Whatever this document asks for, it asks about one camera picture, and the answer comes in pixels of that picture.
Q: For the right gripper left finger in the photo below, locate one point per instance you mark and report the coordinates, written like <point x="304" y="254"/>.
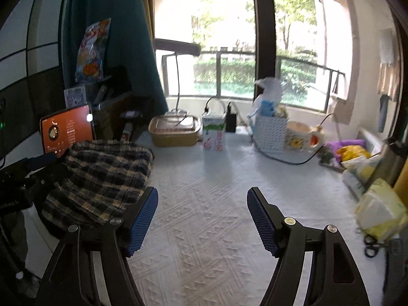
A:
<point x="90" y="266"/>

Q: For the white green tissue box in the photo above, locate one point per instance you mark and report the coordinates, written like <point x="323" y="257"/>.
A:
<point x="213" y="132"/>

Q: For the spray can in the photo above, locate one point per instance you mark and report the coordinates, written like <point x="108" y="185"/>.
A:
<point x="127" y="131"/>

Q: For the plaid blue beige pants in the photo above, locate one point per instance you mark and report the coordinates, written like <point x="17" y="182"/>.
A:
<point x="93" y="182"/>

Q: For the white plastic bag in basket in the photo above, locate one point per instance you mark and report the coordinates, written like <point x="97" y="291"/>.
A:
<point x="266" y="103"/>

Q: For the purple cloth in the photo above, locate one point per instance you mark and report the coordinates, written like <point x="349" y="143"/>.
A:
<point x="333" y="146"/>

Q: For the balcony railing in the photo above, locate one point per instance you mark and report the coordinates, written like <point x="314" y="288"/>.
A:
<point x="231" y="74"/>

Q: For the yellow snack bag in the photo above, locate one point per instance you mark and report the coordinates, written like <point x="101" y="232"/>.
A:
<point x="351" y="152"/>

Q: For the white yellow cartoon mug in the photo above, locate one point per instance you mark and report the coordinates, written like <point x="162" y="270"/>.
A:
<point x="301" y="137"/>

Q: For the colourful snack bag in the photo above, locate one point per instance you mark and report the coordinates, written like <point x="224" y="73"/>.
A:
<point x="89" y="66"/>

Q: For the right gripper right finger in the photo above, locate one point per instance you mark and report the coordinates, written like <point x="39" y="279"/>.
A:
<point x="334" y="279"/>

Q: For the black power adapter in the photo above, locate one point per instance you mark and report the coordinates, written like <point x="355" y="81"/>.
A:
<point x="230" y="119"/>

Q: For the dark window post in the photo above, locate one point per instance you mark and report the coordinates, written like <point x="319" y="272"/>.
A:
<point x="266" y="49"/>

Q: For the orange screen tablet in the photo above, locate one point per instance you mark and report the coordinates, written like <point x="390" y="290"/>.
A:
<point x="61" y="130"/>

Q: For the yellow curtain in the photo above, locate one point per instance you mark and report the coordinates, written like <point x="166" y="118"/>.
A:
<point x="401" y="185"/>

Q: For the tan lidded food container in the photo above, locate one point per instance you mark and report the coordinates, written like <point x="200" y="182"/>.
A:
<point x="174" y="130"/>

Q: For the white slatted storage basket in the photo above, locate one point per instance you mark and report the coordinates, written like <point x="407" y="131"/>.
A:
<point x="269" y="133"/>

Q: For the yellow green plastic package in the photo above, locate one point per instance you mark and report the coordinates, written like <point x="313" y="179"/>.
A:
<point x="380" y="212"/>

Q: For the teal curtain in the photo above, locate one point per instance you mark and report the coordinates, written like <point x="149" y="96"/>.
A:
<point x="129" y="44"/>

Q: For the black scissors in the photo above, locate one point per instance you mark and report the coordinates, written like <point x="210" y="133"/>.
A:
<point x="372" y="246"/>

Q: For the desk lamp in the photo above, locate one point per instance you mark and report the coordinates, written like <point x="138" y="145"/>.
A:
<point x="177" y="49"/>

